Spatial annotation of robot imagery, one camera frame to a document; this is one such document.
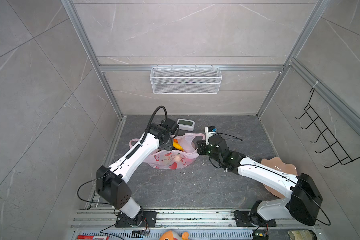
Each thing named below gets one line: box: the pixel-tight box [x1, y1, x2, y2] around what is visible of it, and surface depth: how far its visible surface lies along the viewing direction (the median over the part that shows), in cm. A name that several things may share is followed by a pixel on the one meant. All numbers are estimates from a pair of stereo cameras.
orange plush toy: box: [159, 230, 190, 240], surface depth 65 cm
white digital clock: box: [177, 118, 195, 132], surface depth 112 cm
